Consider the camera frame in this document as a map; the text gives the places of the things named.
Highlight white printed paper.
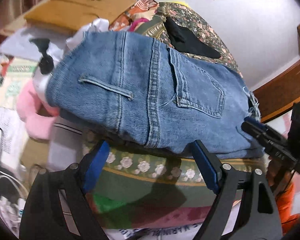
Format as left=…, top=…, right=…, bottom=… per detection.
left=0, top=99, right=28, bottom=157

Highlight white crumpled paper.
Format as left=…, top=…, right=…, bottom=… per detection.
left=66, top=17, right=110, bottom=47

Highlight floral bedspread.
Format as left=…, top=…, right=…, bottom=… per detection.
left=82, top=1, right=268, bottom=230

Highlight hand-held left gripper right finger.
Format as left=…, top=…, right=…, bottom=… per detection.
left=192, top=140, right=283, bottom=240

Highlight person's right forearm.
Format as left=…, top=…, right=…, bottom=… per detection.
left=275, top=180, right=300, bottom=233

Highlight person's right hand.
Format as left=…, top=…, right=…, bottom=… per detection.
left=266, top=155, right=295, bottom=193

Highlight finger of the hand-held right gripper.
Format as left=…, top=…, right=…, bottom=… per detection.
left=241, top=121, right=281, bottom=153
left=244, top=116, right=268, bottom=132

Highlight black folded cloth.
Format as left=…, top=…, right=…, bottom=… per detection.
left=164, top=17, right=221, bottom=59

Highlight blue denim pants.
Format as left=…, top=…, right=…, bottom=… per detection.
left=46, top=30, right=266, bottom=161

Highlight patchwork quilt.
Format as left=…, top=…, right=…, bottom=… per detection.
left=109, top=0, right=161, bottom=32

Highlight white printed cloth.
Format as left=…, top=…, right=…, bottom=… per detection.
left=109, top=219, right=203, bottom=240

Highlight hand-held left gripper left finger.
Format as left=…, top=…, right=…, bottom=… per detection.
left=19, top=140, right=110, bottom=240

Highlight white cable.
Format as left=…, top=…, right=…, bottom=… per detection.
left=0, top=162, right=28, bottom=222

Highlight green patterned box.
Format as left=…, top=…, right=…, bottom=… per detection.
left=0, top=57, right=38, bottom=108

